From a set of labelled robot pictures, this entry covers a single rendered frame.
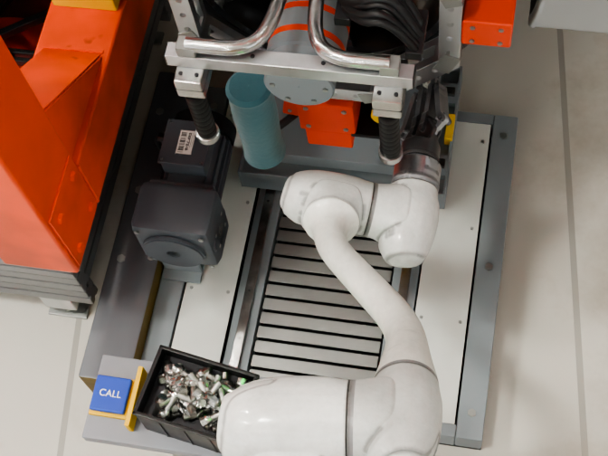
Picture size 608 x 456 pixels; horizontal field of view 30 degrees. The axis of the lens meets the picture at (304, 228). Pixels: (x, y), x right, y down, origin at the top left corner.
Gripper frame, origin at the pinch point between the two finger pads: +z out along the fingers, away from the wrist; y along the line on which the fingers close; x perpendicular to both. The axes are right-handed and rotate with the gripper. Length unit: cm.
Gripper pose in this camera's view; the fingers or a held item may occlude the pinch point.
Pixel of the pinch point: (432, 72)
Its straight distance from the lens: 228.2
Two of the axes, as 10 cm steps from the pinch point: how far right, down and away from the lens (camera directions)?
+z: 1.8, -8.9, 4.1
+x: -7.6, -3.9, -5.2
